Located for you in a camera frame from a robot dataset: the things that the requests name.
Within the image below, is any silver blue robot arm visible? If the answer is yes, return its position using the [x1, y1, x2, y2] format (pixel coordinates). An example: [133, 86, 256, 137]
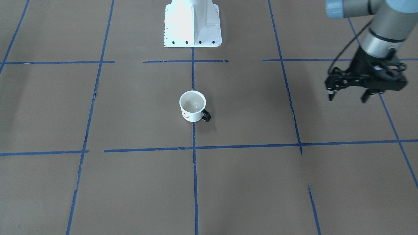
[325, 0, 418, 103]

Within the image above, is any white smiley mug black handle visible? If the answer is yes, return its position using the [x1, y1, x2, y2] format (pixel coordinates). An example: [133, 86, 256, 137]
[179, 90, 211, 122]

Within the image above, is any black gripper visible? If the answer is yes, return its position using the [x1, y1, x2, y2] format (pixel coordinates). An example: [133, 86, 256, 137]
[328, 47, 408, 103]

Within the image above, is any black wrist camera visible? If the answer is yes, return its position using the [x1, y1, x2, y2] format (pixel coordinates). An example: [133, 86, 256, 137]
[325, 67, 356, 92]

